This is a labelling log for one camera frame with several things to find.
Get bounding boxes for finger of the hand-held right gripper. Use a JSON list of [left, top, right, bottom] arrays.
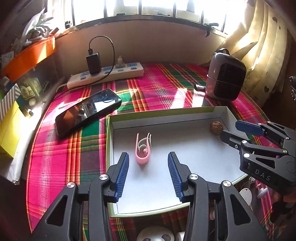
[[235, 120, 296, 149], [220, 130, 288, 160]]

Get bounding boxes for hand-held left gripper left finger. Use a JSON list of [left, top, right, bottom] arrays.
[[30, 152, 130, 241]]

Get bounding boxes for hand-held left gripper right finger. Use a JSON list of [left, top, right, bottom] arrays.
[[167, 152, 270, 241]]

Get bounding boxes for brown walnut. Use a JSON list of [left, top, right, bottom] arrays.
[[210, 121, 223, 133]]

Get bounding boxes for pink ear hook clip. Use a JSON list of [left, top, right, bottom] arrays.
[[135, 133, 152, 165]]

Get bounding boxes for white cardboard box green rim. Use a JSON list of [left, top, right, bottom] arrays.
[[106, 106, 255, 218]]

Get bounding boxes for white round face gadget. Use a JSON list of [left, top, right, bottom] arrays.
[[136, 226, 175, 241]]

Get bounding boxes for small white pink item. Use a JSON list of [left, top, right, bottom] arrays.
[[256, 185, 269, 200]]

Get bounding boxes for grey portable heater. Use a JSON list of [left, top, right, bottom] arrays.
[[205, 48, 247, 102]]

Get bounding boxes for cream curtain with hearts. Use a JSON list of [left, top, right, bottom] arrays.
[[217, 0, 296, 109]]

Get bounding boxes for black smartphone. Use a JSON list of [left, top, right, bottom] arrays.
[[55, 88, 122, 137]]

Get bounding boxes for plaid cloth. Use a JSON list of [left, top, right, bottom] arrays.
[[25, 62, 278, 241]]

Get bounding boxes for white power strip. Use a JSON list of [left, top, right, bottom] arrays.
[[67, 61, 144, 90]]

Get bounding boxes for white paper sheet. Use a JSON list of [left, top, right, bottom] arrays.
[[0, 139, 30, 186]]

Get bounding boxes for black charger block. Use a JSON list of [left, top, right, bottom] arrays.
[[86, 52, 102, 75]]

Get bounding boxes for yellow box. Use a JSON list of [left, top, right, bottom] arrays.
[[0, 101, 30, 158]]

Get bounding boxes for striped box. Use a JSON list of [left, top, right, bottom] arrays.
[[0, 83, 22, 122]]

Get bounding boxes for orange plastic tray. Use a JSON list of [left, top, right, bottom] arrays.
[[0, 36, 56, 80]]

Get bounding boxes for window with dark bars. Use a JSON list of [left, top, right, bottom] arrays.
[[46, 0, 232, 33]]

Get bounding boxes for pale crumpled bags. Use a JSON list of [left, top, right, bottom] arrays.
[[22, 8, 56, 47]]

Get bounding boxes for black window handle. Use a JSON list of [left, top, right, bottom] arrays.
[[203, 23, 220, 37]]

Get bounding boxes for black charger cable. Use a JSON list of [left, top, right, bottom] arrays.
[[87, 35, 115, 84]]

